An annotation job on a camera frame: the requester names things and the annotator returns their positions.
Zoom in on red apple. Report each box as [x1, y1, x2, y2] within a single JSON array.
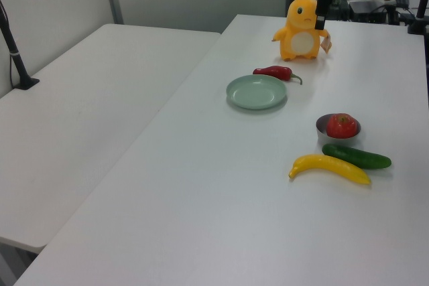
[[326, 113, 358, 139]]

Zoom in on orange dinosaur plush toy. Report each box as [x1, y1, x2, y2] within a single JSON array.
[[271, 0, 332, 62]]

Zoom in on yellow paper tag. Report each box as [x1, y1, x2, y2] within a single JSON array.
[[320, 34, 332, 55]]

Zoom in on black electronics box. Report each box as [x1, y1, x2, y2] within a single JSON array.
[[348, 0, 389, 24]]

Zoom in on red chili pepper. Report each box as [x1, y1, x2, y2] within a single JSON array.
[[252, 65, 303, 85]]

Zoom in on light green plate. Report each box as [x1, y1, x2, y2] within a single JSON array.
[[225, 74, 288, 111]]

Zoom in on black stand with clamp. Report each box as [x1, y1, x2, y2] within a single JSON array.
[[407, 0, 429, 35]]

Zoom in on grey metal bowl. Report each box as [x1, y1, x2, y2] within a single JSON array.
[[315, 113, 362, 146]]

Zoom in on yellow banana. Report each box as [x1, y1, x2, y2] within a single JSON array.
[[288, 153, 372, 186]]

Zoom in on green cucumber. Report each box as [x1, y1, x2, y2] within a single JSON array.
[[322, 143, 392, 170]]

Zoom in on white side table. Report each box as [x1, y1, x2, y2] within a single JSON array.
[[0, 23, 222, 255]]

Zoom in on black camera pole with base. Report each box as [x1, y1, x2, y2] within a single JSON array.
[[0, 0, 40, 91]]

